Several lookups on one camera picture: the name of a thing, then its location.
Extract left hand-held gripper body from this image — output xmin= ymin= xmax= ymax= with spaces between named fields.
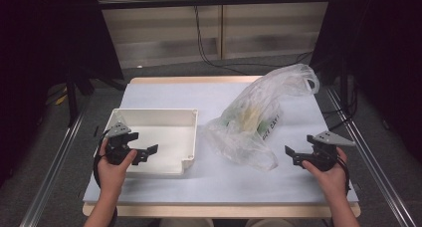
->
xmin=105 ymin=121 xmax=139 ymax=166

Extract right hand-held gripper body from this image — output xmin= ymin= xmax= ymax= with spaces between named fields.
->
xmin=307 ymin=130 xmax=356 ymax=172

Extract white plastic box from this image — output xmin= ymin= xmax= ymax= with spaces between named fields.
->
xmin=94 ymin=108 xmax=199 ymax=176

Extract clear plastic bag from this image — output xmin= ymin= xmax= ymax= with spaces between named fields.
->
xmin=203 ymin=63 xmax=321 ymax=172

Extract yellow snack packet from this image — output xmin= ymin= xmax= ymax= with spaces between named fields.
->
xmin=236 ymin=104 xmax=265 ymax=132

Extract person's left hand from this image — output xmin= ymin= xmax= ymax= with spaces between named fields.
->
xmin=97 ymin=138 xmax=138 ymax=195

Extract person's right hand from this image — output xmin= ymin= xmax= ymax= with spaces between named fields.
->
xmin=302 ymin=146 xmax=350 ymax=201

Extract black stand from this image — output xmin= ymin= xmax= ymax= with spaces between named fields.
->
xmin=65 ymin=69 xmax=127 ymax=127

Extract dark curtain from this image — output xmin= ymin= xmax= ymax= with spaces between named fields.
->
xmin=0 ymin=0 xmax=124 ymax=188
xmin=309 ymin=0 xmax=422 ymax=163

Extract black horizontal bar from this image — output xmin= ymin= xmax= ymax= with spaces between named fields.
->
xmin=99 ymin=0 xmax=333 ymax=10

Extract black floor cables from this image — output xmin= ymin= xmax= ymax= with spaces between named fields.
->
xmin=320 ymin=82 xmax=361 ymax=131

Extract metal floor rail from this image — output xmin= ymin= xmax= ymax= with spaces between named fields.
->
xmin=19 ymin=106 xmax=92 ymax=227
xmin=323 ymin=87 xmax=418 ymax=227

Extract black hanging cable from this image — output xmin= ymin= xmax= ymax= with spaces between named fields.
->
xmin=193 ymin=5 xmax=314 ymax=76

